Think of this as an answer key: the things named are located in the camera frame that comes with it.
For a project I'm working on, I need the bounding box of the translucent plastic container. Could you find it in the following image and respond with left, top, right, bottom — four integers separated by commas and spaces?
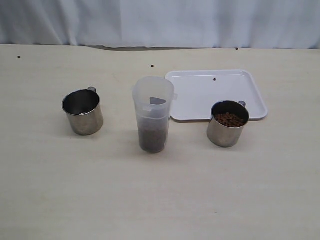
132, 76, 175, 154

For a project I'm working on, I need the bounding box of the white plastic tray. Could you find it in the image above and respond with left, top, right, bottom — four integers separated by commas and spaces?
165, 69, 268, 122

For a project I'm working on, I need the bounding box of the right steel cup with pellets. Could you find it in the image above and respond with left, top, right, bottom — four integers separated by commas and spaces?
206, 100, 250, 148

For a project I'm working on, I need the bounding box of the white backdrop curtain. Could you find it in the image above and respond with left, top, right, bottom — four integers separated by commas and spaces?
0, 0, 320, 49

